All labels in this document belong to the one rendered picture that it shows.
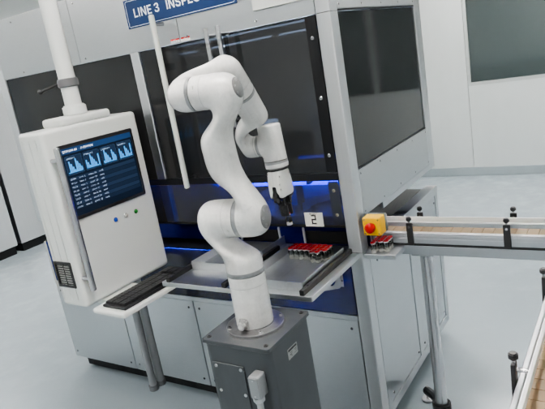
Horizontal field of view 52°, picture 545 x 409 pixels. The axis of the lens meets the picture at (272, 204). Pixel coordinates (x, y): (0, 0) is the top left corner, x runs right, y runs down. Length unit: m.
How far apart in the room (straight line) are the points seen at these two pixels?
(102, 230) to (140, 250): 0.24
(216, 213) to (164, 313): 1.45
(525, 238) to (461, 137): 4.72
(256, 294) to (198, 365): 1.38
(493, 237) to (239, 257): 0.96
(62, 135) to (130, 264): 0.65
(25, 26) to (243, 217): 1.94
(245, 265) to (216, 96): 0.51
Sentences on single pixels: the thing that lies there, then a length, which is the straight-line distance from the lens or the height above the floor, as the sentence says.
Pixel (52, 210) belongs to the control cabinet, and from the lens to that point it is 2.45.
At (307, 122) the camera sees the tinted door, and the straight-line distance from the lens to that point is 2.21.
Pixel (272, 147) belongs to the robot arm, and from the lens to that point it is 1.97.
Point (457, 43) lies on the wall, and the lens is 6.72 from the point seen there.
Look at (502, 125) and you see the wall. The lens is 6.71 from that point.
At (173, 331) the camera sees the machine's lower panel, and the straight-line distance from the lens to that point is 3.09.
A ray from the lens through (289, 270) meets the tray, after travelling 2.18.
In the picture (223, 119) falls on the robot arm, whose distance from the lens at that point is 1.59.
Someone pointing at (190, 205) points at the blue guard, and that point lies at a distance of 2.66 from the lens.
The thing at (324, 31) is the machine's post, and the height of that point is 1.74.
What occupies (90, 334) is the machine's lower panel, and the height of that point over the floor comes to 0.26.
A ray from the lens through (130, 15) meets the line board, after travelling 2.68.
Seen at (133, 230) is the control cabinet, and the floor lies 1.03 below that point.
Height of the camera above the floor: 1.67
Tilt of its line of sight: 14 degrees down
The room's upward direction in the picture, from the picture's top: 10 degrees counter-clockwise
